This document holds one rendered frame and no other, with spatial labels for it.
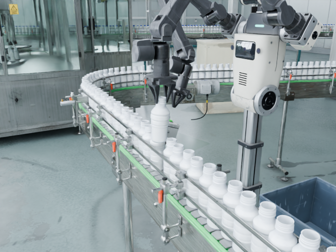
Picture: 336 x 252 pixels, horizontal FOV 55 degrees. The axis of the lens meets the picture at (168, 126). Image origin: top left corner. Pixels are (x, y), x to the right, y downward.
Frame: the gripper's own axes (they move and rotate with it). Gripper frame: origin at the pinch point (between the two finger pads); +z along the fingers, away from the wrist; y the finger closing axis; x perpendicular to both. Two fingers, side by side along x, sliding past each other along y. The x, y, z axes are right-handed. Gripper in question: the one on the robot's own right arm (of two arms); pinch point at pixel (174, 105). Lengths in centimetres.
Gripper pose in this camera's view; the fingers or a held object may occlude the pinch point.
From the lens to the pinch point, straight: 151.5
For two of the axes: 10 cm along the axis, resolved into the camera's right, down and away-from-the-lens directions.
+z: -3.1, 9.4, 1.5
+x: 8.3, 1.9, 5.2
